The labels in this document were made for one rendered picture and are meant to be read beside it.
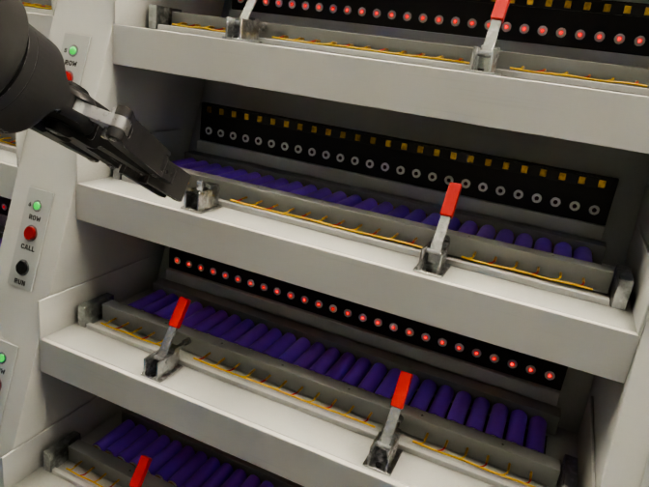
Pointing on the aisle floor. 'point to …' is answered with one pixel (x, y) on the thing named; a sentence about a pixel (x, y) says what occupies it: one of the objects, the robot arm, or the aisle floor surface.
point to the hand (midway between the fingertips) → (155, 173)
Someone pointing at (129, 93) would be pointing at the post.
